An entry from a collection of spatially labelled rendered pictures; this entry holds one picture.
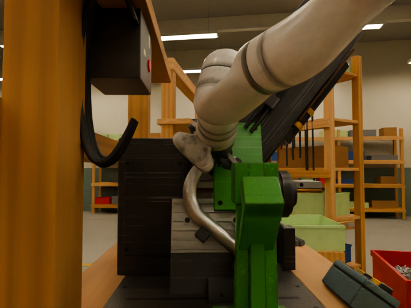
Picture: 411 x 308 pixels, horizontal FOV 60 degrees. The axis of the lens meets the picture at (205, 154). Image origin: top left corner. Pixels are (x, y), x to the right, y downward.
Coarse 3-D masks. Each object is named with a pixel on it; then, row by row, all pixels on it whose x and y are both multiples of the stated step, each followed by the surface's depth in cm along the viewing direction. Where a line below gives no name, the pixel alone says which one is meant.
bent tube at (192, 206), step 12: (192, 168) 78; (192, 180) 77; (192, 192) 76; (192, 204) 75; (192, 216) 75; (204, 216) 75; (204, 228) 74; (216, 228) 74; (216, 240) 74; (228, 240) 73
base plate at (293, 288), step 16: (288, 272) 90; (128, 288) 78; (144, 288) 78; (160, 288) 78; (288, 288) 78; (304, 288) 78; (112, 304) 68; (128, 304) 68; (144, 304) 68; (160, 304) 68; (176, 304) 68; (192, 304) 68; (208, 304) 68; (224, 304) 68; (288, 304) 68; (304, 304) 68; (320, 304) 68
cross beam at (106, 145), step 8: (0, 104) 56; (0, 112) 56; (0, 120) 56; (0, 128) 56; (0, 136) 56; (96, 136) 110; (104, 136) 119; (0, 144) 56; (104, 144) 119; (112, 144) 130; (104, 152) 119; (88, 160) 102
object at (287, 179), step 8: (280, 176) 56; (288, 176) 55; (280, 184) 55; (288, 184) 54; (288, 192) 54; (296, 192) 55; (288, 200) 54; (296, 200) 56; (288, 208) 54; (288, 216) 56
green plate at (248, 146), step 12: (240, 132) 84; (240, 144) 83; (252, 144) 84; (240, 156) 83; (252, 156) 83; (216, 168) 82; (216, 180) 81; (228, 180) 81; (216, 192) 80; (228, 192) 80; (216, 204) 79; (228, 204) 79
